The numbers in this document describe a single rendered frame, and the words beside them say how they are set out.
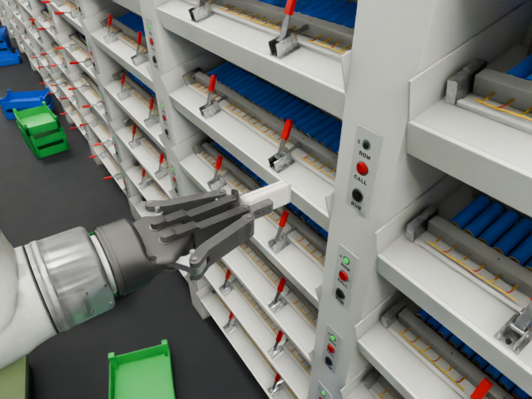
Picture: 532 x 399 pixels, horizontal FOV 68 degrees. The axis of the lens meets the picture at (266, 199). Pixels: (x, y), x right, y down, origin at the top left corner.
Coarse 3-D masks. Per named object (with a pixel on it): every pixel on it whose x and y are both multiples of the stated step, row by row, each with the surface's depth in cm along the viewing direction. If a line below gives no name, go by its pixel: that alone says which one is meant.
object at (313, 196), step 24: (168, 72) 98; (192, 72) 100; (192, 96) 97; (216, 96) 95; (192, 120) 96; (216, 120) 87; (240, 144) 80; (264, 144) 78; (288, 144) 76; (264, 168) 73; (288, 168) 71; (312, 192) 66; (312, 216) 67
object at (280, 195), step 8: (280, 184) 50; (288, 184) 50; (264, 192) 49; (272, 192) 49; (280, 192) 50; (288, 192) 51; (248, 200) 47; (256, 200) 48; (272, 200) 50; (280, 200) 51; (288, 200) 52
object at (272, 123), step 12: (192, 84) 99; (204, 84) 97; (216, 84) 94; (228, 96) 89; (240, 96) 87; (240, 108) 87; (252, 108) 83; (264, 120) 80; (276, 120) 78; (264, 132) 79; (276, 132) 78; (300, 132) 74; (312, 144) 71; (312, 156) 72; (324, 156) 68; (336, 156) 67
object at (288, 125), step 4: (288, 120) 68; (292, 120) 68; (288, 124) 68; (292, 124) 68; (284, 128) 69; (288, 128) 68; (284, 132) 69; (288, 132) 69; (284, 136) 69; (288, 136) 69; (284, 140) 69; (280, 144) 70; (284, 144) 70; (280, 148) 70; (280, 152) 70; (276, 156) 71; (280, 156) 70
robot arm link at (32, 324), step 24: (0, 240) 32; (0, 264) 32; (24, 264) 34; (0, 288) 31; (24, 288) 33; (0, 312) 31; (24, 312) 33; (48, 312) 35; (0, 336) 32; (24, 336) 33; (48, 336) 36; (0, 360) 33
